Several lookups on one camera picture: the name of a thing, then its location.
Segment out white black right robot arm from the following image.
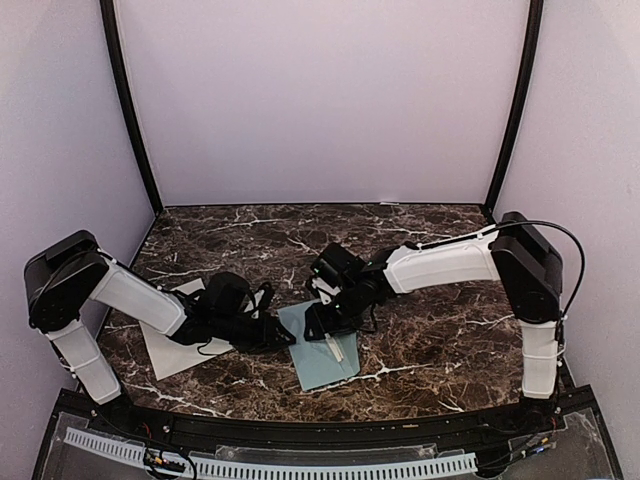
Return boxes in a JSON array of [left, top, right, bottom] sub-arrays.
[[303, 211, 586, 434]]

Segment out black left corner frame post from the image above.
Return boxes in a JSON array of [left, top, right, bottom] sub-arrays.
[[99, 0, 164, 216]]

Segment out black right corner frame post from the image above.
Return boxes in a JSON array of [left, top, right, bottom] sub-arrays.
[[482, 0, 544, 220]]

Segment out light blue paper envelope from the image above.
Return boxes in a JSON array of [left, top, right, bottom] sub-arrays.
[[277, 300, 360, 391]]

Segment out white slotted cable duct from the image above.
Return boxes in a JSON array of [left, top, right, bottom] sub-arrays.
[[64, 428, 477, 479]]

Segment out spare gray folded paper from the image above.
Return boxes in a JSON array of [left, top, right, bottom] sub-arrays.
[[134, 279, 233, 380]]

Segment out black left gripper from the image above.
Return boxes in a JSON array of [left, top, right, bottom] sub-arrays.
[[213, 312, 296, 355]]

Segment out black front table rail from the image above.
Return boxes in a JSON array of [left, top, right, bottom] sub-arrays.
[[95, 395, 552, 451]]

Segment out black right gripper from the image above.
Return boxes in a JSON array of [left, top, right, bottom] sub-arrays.
[[303, 283, 366, 341]]

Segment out black corner frame post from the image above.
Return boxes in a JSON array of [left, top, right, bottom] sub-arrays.
[[99, 0, 164, 216], [482, 0, 544, 220]]

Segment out beige lined letter paper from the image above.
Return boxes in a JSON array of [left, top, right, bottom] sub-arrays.
[[325, 333, 344, 363]]

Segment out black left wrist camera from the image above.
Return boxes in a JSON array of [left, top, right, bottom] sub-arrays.
[[244, 282, 275, 319]]

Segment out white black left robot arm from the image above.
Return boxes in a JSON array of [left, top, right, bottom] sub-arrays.
[[23, 230, 296, 436]]

